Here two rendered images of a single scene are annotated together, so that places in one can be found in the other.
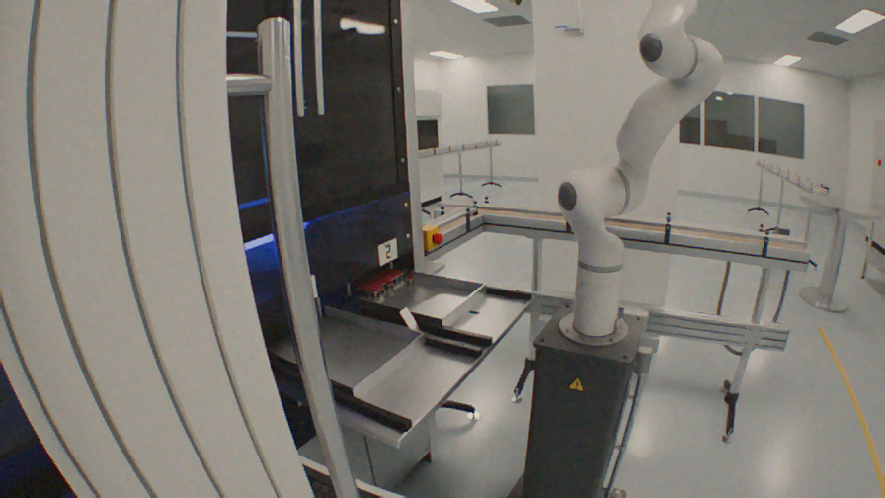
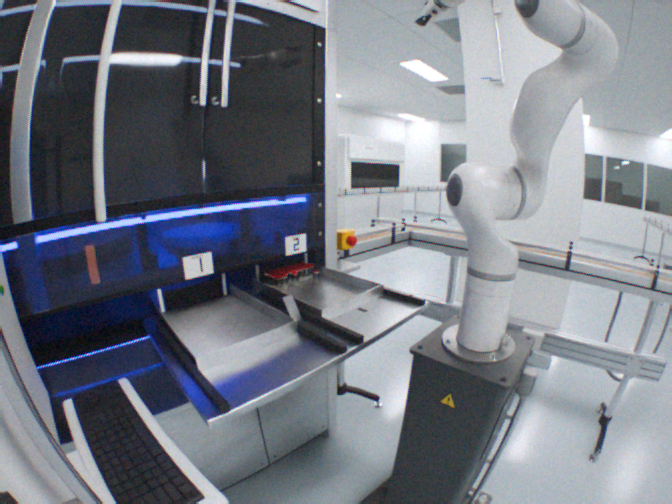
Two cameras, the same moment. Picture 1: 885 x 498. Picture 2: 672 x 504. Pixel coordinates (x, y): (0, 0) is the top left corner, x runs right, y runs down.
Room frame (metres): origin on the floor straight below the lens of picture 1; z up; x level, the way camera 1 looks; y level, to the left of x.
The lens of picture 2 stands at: (0.25, -0.18, 1.25)
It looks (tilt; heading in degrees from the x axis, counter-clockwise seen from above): 14 degrees down; 13
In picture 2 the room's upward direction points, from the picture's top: straight up
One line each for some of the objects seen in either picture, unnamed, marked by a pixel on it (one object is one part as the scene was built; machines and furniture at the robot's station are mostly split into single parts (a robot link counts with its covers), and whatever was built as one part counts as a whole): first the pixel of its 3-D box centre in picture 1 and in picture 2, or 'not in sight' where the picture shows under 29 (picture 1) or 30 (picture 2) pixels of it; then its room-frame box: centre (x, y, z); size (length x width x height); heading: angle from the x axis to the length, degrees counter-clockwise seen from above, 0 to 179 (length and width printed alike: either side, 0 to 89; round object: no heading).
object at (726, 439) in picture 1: (729, 403); (602, 424); (1.32, -1.45, 0.07); 0.50 x 0.08 x 0.14; 149
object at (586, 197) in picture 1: (594, 217); (485, 219); (0.91, -0.36, 1.16); 0.19 x 0.12 x 0.24; 112
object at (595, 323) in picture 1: (597, 297); (485, 309); (0.93, -0.39, 0.95); 0.19 x 0.19 x 0.18
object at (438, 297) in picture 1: (415, 294); (315, 286); (1.14, 0.09, 0.90); 0.34 x 0.26 x 0.04; 59
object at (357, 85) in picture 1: (354, 86); (270, 92); (1.12, 0.22, 1.51); 0.43 x 0.01 x 0.59; 149
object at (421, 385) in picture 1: (402, 332); (286, 318); (0.96, 0.11, 0.87); 0.70 x 0.48 x 0.02; 149
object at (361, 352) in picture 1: (336, 345); (217, 318); (0.85, 0.26, 0.90); 0.34 x 0.26 x 0.04; 59
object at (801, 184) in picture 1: (782, 173); (664, 227); (4.29, -4.79, 0.92); 3.60 x 0.15 x 0.16; 149
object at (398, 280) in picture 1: (386, 286); (293, 276); (1.20, 0.18, 0.91); 0.18 x 0.02 x 0.05; 149
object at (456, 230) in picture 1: (435, 233); (361, 240); (1.73, 0.03, 0.92); 0.69 x 0.16 x 0.16; 149
